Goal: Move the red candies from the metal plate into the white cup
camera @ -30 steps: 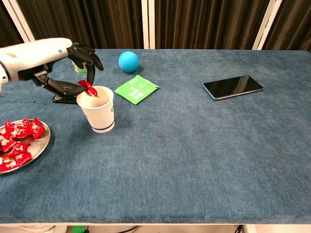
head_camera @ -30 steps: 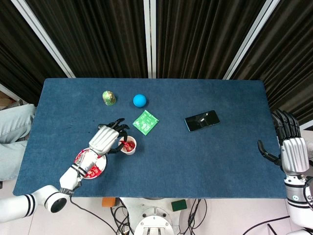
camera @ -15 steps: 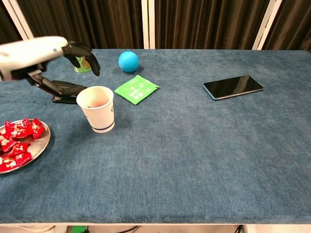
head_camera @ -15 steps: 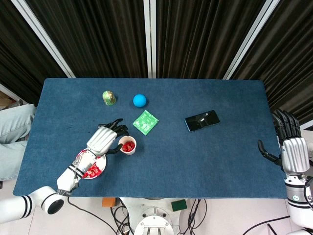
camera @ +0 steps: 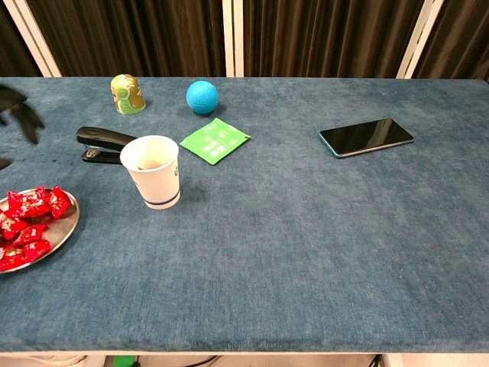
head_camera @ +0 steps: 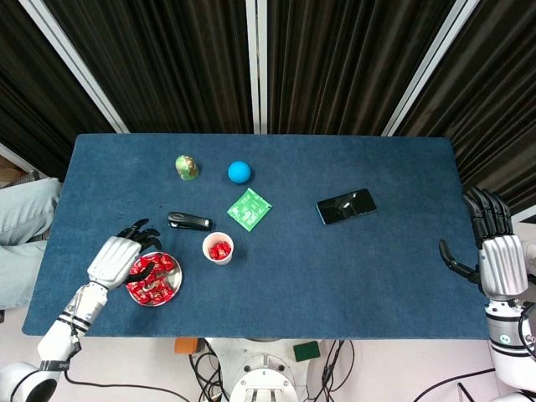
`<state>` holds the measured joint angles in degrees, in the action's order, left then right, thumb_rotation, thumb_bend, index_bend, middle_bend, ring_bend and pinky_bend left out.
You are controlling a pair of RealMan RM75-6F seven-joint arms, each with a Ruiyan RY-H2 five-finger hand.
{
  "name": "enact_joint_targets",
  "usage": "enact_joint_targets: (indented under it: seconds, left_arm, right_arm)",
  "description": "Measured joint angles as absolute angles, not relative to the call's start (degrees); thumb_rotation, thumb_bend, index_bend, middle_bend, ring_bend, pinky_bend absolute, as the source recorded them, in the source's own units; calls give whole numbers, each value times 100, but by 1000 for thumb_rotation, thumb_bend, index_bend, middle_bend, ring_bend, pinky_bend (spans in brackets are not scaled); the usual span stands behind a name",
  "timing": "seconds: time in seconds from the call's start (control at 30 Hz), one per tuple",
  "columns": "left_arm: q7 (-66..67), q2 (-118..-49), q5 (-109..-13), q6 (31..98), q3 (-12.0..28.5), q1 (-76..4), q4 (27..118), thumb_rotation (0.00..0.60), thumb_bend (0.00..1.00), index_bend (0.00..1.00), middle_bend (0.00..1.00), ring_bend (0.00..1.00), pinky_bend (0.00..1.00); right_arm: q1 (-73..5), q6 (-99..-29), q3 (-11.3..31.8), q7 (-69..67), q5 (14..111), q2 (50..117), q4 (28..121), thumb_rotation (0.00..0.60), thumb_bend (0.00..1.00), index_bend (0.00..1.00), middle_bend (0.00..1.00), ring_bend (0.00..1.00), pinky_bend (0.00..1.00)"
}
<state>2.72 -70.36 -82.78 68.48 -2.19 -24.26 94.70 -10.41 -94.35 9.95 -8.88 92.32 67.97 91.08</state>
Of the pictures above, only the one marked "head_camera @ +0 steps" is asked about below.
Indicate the green gold figurine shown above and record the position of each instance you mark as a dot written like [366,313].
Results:
[186,167]

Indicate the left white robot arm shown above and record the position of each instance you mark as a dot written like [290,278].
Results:
[58,343]

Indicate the orange block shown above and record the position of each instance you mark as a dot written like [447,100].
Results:
[186,346]

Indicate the black smartphone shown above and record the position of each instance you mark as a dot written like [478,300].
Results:
[345,206]

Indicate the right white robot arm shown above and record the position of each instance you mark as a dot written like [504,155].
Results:
[508,347]

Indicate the white paper cup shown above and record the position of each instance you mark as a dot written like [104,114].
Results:
[206,247]

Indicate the white frame post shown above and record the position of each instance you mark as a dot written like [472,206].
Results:
[12,154]
[433,63]
[527,214]
[256,63]
[72,58]

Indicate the red candy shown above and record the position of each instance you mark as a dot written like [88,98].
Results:
[154,259]
[164,296]
[136,293]
[226,247]
[168,261]
[224,256]
[164,281]
[215,254]

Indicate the green sachet packet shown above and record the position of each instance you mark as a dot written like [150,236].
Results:
[249,209]

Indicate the dark green block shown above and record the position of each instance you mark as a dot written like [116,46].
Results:
[306,352]

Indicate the blue ball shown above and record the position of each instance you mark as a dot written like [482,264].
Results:
[239,172]

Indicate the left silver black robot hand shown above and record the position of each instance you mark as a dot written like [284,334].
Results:
[113,261]

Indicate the black pleated curtain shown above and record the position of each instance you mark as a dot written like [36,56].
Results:
[335,63]
[25,84]
[502,104]
[167,63]

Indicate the silver metal plate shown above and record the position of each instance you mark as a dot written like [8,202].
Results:
[178,278]

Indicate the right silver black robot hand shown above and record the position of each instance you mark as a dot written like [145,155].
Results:
[502,266]

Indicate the black stapler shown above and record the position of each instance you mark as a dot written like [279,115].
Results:
[188,221]

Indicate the light blue jeans leg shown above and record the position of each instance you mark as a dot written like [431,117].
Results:
[17,276]
[25,209]

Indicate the blue table mat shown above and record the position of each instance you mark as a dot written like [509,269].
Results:
[314,285]

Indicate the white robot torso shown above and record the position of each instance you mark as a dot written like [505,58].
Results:
[261,368]

